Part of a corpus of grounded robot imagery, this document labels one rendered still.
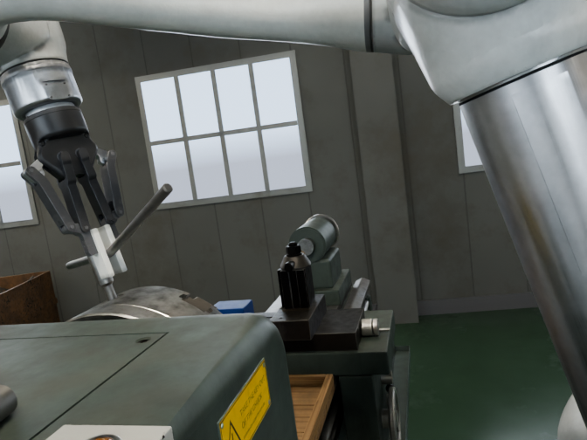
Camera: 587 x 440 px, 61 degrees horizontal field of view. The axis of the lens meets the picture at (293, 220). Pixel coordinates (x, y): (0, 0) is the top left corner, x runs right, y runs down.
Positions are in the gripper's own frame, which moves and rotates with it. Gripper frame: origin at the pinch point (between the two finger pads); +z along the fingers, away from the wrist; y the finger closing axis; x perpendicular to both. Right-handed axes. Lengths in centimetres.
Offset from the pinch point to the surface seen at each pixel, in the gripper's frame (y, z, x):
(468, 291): 321, 126, 119
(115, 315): -4.3, 8.1, -5.3
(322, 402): 34, 43, 6
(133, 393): -17.4, 9.9, -32.7
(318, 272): 96, 33, 53
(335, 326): 56, 37, 17
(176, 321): -6.3, 9.0, -22.3
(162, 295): 4.1, 8.6, -2.8
